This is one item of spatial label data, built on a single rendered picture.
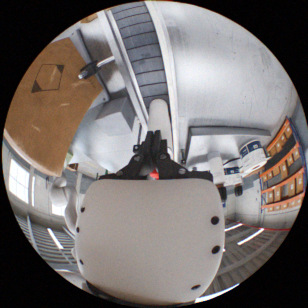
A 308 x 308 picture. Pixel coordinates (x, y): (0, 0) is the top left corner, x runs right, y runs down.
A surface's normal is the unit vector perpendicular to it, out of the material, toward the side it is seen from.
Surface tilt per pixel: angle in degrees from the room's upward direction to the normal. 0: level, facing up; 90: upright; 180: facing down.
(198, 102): 0
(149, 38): 0
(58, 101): 90
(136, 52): 0
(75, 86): 90
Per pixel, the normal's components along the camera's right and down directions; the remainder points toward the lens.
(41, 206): 0.96, -0.12
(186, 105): 0.00, 0.89
